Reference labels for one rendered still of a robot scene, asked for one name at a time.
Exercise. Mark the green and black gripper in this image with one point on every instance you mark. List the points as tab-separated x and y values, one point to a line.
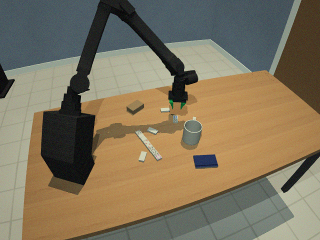
178	96

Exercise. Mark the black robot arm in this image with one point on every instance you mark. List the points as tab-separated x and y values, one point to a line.
79	83

